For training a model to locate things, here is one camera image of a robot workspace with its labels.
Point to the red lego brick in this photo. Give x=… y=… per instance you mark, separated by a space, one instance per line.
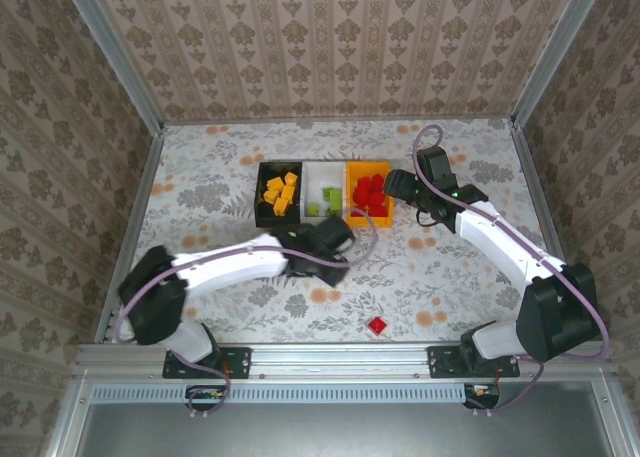
x=363 y=183
x=377 y=325
x=359 y=208
x=378 y=181
x=379 y=210
x=360 y=196
x=376 y=196

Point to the green lego brick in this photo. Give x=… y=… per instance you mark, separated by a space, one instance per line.
x=332 y=211
x=327 y=193
x=314 y=209
x=337 y=197

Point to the orange lego brick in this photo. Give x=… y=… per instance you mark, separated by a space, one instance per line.
x=281 y=205
x=275 y=183
x=291 y=178
x=270 y=196
x=287 y=192

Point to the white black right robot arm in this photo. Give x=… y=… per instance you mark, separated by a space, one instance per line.
x=505 y=249

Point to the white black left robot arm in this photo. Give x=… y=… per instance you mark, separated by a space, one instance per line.
x=230 y=264

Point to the orange plastic container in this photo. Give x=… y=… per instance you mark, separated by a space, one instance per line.
x=367 y=168

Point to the black plastic container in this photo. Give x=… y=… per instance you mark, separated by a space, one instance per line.
x=262 y=217

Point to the white plastic container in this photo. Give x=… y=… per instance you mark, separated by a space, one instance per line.
x=317 y=177

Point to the grey metal sheet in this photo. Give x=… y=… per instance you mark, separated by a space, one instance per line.
x=325 y=432

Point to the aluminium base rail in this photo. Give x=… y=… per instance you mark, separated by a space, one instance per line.
x=340 y=359

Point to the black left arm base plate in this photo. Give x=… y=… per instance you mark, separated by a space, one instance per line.
x=235 y=362

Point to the aluminium side rail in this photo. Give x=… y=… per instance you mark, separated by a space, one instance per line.
x=142 y=202
x=530 y=177

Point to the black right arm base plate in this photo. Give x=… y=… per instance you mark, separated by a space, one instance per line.
x=445 y=362

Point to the aluminium frame post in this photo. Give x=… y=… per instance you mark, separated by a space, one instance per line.
x=115 y=57
x=555 y=52

